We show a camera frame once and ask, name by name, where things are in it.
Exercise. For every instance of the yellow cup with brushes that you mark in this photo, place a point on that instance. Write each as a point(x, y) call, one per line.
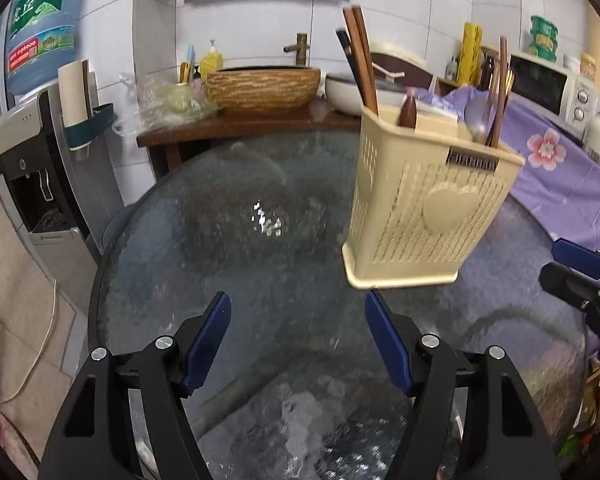
point(186, 72)

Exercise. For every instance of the colourful packaging pile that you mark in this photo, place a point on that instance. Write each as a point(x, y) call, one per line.
point(597, 410)

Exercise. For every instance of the black chopstick gold band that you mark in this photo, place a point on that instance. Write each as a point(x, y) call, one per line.
point(352, 67)
point(506, 95)

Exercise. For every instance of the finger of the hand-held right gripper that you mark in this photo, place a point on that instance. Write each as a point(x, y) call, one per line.
point(580, 258)
point(565, 282)

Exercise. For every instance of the paper cup dispenser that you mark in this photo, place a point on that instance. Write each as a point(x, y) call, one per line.
point(75, 95)

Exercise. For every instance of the white rice cooker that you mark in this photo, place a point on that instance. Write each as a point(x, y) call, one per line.
point(405, 57)

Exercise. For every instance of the metal spoon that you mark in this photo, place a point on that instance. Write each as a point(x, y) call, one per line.
point(476, 117)

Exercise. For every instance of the water dispenser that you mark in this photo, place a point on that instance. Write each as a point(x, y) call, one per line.
point(25, 160)

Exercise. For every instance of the clear plastic bag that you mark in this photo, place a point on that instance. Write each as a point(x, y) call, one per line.
point(175, 100)

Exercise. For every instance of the purple floral cloth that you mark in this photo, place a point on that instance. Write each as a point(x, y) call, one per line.
point(555, 180)

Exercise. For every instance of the bronze faucet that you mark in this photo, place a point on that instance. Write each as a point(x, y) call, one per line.
point(298, 50)

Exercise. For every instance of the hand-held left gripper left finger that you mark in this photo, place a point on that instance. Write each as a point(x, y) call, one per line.
point(207, 345)

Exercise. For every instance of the yellow roll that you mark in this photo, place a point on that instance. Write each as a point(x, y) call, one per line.
point(471, 52)

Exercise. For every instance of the beige plastic utensil holder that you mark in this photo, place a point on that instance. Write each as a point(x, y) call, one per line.
point(405, 210)

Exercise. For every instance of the dark brown bottle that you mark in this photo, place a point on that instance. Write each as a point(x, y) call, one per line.
point(486, 72)

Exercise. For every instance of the blue water bottle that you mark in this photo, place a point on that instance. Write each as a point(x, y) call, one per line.
point(42, 30)

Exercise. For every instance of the small white bottle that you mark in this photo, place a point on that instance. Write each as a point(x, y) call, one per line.
point(452, 70)

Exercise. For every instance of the dark wooden spoon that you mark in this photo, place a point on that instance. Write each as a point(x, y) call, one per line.
point(407, 110)

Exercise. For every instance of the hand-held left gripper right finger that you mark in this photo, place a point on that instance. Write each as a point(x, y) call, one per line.
point(390, 345)

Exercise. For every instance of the wooden side table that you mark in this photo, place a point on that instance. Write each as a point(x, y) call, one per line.
point(205, 130)

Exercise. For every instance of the white microwave oven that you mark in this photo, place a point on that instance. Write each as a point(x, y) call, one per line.
point(545, 90)

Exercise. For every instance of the brown wooden chopstick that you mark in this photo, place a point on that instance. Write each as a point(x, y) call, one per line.
point(361, 25)
point(351, 25)
point(500, 85)

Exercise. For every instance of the yellow jar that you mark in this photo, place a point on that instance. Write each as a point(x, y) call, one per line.
point(588, 65)

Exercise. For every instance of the woven brown sink bowl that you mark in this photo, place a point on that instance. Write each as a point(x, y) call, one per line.
point(262, 90)

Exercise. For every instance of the yellow soap bottle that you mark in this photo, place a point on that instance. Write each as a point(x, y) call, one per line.
point(211, 62)

